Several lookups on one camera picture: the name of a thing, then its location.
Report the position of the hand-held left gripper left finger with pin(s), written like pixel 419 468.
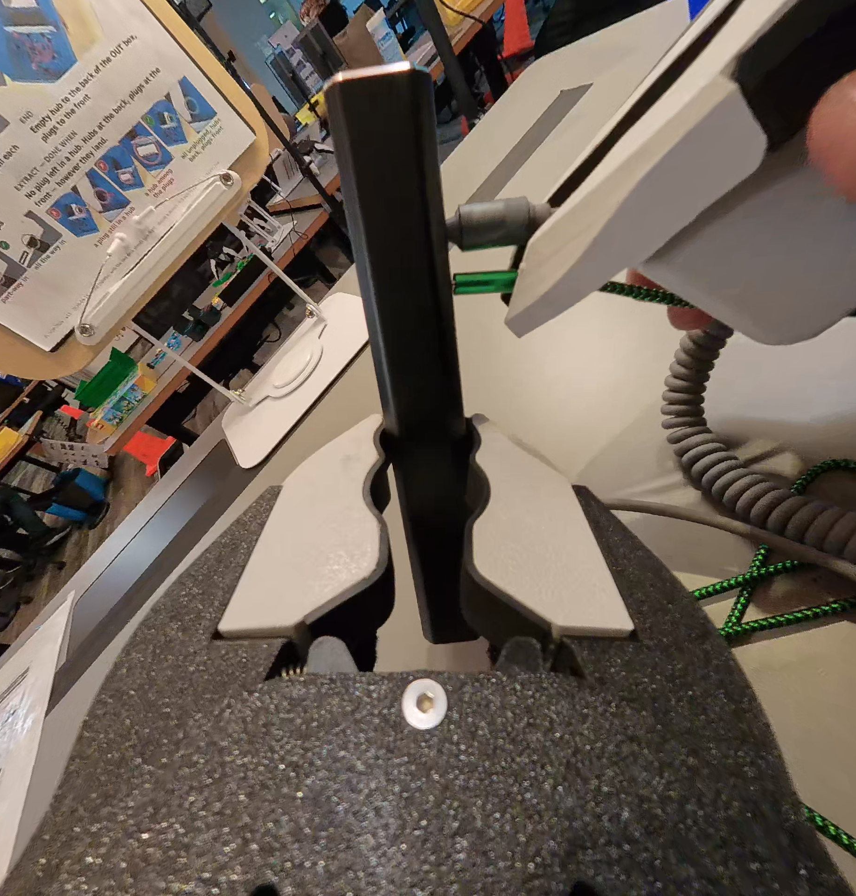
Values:
pixel 309 553

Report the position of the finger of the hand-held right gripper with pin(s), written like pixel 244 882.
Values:
pixel 631 196
pixel 679 63

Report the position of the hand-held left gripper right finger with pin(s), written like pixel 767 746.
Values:
pixel 554 560

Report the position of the black USB hub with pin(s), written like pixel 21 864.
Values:
pixel 393 245

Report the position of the person's right hand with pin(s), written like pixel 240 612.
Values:
pixel 847 140

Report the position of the red plastic stool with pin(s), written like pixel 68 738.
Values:
pixel 151 451

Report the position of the green box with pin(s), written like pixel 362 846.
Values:
pixel 106 378

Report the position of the paper sheet red label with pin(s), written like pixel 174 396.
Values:
pixel 15 735

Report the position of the clear acrylic clip bar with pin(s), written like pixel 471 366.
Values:
pixel 162 231

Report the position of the instruction sheet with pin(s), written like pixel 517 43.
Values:
pixel 120 105

